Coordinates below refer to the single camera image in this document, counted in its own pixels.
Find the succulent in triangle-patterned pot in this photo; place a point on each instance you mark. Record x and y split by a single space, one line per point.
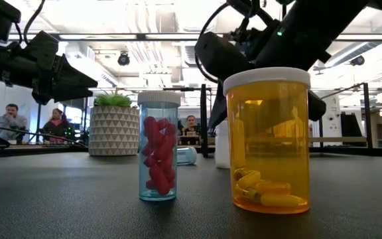
114 132

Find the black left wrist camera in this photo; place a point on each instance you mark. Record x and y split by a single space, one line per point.
42 46

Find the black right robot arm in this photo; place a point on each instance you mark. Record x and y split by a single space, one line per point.
310 30

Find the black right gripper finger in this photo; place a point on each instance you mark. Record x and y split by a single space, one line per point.
317 106
219 106

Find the blue bottle with red capsules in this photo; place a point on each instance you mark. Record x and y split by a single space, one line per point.
158 149

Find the black hanging camera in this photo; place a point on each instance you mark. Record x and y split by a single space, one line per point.
123 59
357 60

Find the person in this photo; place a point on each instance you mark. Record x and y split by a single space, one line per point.
56 126
11 121
191 124

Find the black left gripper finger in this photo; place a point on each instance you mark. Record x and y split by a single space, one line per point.
72 94
75 77

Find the large amber bottle yellow capsules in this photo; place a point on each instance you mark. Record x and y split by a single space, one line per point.
267 132

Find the black table mat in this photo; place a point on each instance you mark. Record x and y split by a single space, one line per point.
78 206

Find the white cabinet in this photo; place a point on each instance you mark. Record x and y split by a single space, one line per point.
334 116

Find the white plastic medicine bottle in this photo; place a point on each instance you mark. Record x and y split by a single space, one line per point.
221 149

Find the blue medicine bottle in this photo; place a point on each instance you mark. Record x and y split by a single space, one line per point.
188 156

